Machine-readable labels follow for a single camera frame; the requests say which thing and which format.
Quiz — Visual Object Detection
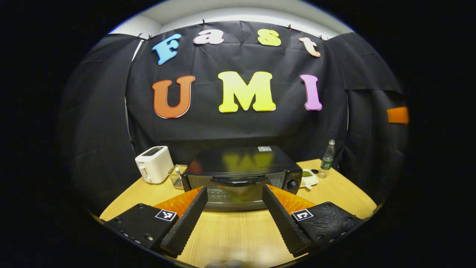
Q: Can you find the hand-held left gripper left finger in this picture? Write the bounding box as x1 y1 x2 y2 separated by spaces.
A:
106 185 209 259

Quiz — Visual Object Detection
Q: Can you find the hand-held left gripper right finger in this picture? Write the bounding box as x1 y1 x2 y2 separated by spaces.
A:
261 184 364 258

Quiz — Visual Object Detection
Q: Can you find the sandwich with lettuce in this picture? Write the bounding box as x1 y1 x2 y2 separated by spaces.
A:
219 185 257 204

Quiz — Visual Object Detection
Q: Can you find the black electric oven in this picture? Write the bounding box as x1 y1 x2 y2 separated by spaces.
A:
181 145 304 212

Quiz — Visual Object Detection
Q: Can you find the white divided snack plate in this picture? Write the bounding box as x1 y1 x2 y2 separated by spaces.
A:
298 169 320 189

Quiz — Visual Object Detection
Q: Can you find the white toaster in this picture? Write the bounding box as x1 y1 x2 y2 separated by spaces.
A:
134 146 175 185

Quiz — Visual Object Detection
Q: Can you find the clear plastic water bottle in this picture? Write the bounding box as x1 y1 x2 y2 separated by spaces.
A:
318 139 336 179

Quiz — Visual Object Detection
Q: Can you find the black backdrop cloth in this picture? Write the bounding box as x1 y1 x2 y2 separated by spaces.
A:
58 20 410 217

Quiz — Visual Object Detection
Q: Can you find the metal wire basket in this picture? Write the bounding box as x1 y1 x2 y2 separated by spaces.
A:
168 164 189 190

